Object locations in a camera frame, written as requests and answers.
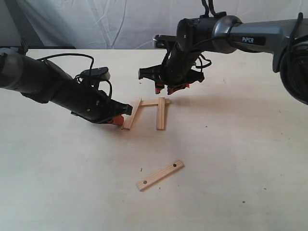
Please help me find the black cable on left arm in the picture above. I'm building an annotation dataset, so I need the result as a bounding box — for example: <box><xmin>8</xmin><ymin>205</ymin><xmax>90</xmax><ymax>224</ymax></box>
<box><xmin>37</xmin><ymin>53</ymin><xmax>95</xmax><ymax>73</ymax></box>

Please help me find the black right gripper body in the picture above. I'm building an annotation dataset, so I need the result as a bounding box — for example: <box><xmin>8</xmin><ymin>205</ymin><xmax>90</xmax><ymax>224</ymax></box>
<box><xmin>138</xmin><ymin>42</ymin><xmax>205</xmax><ymax>87</ymax></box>

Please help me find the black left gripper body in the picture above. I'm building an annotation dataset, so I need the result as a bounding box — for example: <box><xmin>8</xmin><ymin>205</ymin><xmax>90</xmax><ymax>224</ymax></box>
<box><xmin>71</xmin><ymin>84</ymin><xmax>132</xmax><ymax>124</ymax></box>

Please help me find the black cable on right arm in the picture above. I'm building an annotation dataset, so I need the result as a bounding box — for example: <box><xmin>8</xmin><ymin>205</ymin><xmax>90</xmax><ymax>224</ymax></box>
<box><xmin>201</xmin><ymin>0</ymin><xmax>227</xmax><ymax>19</ymax></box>

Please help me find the plain wooden stick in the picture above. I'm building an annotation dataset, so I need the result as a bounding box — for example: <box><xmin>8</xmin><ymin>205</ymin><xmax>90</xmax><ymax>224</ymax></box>
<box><xmin>122</xmin><ymin>97</ymin><xmax>142</xmax><ymax>130</ymax></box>

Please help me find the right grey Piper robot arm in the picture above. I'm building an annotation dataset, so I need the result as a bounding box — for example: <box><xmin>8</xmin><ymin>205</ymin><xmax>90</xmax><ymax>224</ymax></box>
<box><xmin>139</xmin><ymin>13</ymin><xmax>308</xmax><ymax>103</ymax></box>

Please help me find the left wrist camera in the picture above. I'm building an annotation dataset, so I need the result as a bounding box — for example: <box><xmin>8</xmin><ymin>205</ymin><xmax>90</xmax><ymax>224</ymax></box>
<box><xmin>80</xmin><ymin>67</ymin><xmax>110</xmax><ymax>81</ymax></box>

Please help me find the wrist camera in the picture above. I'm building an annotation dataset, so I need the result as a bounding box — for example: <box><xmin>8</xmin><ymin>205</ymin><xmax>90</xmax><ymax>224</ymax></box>
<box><xmin>153</xmin><ymin>35</ymin><xmax>177</xmax><ymax>50</ymax></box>
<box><xmin>80</xmin><ymin>67</ymin><xmax>110</xmax><ymax>81</ymax></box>

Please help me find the wooden stick with two holes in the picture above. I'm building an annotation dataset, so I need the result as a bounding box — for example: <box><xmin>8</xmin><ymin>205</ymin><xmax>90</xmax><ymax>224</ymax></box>
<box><xmin>136</xmin><ymin>160</ymin><xmax>185</xmax><ymax>192</ymax></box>

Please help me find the white backdrop cloth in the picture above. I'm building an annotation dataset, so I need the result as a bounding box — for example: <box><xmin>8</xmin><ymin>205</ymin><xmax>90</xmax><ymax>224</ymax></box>
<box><xmin>0</xmin><ymin>0</ymin><xmax>308</xmax><ymax>51</ymax></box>

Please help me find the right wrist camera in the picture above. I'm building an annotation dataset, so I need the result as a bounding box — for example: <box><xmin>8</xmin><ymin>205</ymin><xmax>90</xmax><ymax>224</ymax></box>
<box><xmin>153</xmin><ymin>35</ymin><xmax>177</xmax><ymax>50</ymax></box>

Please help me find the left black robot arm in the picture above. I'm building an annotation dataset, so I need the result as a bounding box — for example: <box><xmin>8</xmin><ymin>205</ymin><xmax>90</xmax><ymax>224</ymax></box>
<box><xmin>0</xmin><ymin>48</ymin><xmax>133</xmax><ymax>126</ymax></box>

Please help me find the grooved wood block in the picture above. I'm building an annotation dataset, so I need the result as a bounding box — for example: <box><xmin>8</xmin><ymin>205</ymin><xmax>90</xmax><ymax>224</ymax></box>
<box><xmin>156</xmin><ymin>97</ymin><xmax>166</xmax><ymax>130</ymax></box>

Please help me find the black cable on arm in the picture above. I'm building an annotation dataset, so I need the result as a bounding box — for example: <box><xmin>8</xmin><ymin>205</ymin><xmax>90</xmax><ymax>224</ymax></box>
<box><xmin>37</xmin><ymin>53</ymin><xmax>95</xmax><ymax>73</ymax></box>
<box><xmin>201</xmin><ymin>0</ymin><xmax>227</xmax><ymax>19</ymax></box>

